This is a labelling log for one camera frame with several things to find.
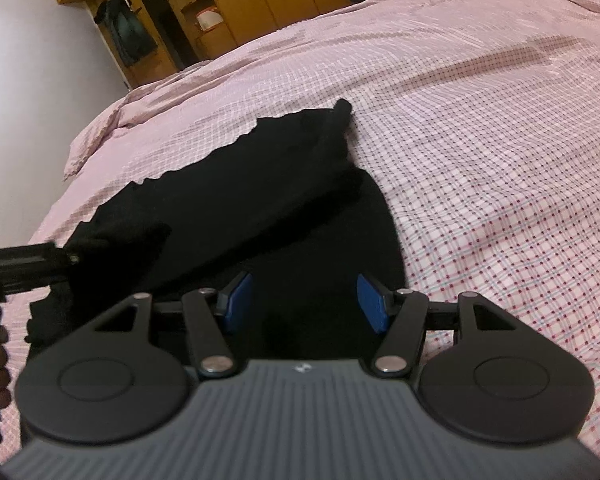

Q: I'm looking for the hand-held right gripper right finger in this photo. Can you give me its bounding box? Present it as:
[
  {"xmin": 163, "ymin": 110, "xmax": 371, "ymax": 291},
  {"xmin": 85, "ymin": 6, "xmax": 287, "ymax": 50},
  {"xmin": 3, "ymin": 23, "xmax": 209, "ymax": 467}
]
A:
[{"xmin": 357, "ymin": 273, "xmax": 519, "ymax": 378}]

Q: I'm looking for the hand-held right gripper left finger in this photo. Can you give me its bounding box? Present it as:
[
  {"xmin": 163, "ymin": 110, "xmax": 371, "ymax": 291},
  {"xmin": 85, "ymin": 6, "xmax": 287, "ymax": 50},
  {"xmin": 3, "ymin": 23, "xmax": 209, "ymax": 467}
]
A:
[{"xmin": 94, "ymin": 270, "xmax": 254, "ymax": 377}]

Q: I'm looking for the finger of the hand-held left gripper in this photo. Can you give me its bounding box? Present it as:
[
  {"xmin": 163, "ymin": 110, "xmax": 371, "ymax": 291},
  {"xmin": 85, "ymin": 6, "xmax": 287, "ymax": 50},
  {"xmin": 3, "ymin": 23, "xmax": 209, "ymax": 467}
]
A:
[{"xmin": 55, "ymin": 240, "xmax": 112, "ymax": 286}]

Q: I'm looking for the black garment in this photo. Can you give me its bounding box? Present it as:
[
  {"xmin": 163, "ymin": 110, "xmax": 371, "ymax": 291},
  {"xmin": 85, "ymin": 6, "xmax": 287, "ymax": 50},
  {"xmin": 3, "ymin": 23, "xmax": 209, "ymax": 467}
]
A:
[{"xmin": 24, "ymin": 99, "xmax": 407, "ymax": 347}]

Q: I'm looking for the pink checked bed cover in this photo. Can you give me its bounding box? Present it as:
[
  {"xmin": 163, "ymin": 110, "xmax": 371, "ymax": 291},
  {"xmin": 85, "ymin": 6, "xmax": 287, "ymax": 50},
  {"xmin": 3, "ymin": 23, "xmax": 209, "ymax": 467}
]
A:
[{"xmin": 0, "ymin": 0, "xmax": 600, "ymax": 466}]

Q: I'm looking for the dark hanging jacket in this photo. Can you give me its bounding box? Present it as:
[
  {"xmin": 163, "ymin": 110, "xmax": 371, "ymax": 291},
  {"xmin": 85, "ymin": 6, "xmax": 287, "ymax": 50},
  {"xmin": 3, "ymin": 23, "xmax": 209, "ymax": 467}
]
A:
[{"xmin": 93, "ymin": 0, "xmax": 159, "ymax": 67}]

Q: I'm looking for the white container with red lid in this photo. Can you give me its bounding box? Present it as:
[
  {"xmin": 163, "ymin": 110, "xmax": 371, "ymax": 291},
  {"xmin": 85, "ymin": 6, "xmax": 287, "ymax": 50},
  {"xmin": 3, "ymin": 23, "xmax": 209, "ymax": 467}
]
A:
[{"xmin": 195, "ymin": 7, "xmax": 225, "ymax": 32}]

